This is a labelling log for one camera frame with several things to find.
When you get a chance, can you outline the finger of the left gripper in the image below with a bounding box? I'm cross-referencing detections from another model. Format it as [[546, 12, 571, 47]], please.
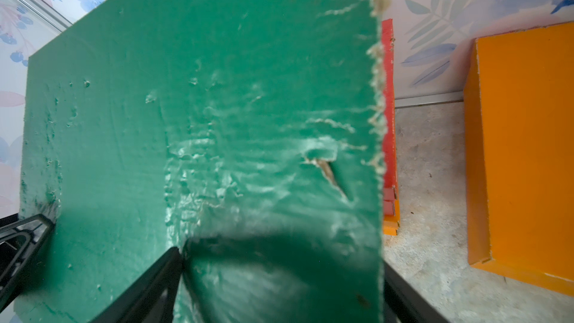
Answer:
[[1, 214, 55, 310]]

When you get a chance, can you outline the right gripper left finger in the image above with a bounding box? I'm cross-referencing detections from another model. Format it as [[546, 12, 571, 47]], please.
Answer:
[[93, 247, 183, 322]]

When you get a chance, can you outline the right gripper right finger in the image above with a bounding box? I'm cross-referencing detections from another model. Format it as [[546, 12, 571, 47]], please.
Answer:
[[384, 263, 448, 323]]

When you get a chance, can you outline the red shoebox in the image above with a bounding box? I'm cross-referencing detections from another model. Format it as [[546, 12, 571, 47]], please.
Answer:
[[381, 19, 398, 218]]

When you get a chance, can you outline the green shoebox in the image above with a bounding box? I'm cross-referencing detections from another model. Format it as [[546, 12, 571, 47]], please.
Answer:
[[14, 0, 384, 322]]

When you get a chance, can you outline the orange shoebox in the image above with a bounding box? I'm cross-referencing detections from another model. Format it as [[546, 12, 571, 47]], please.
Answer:
[[383, 200, 401, 236], [463, 22, 573, 295]]

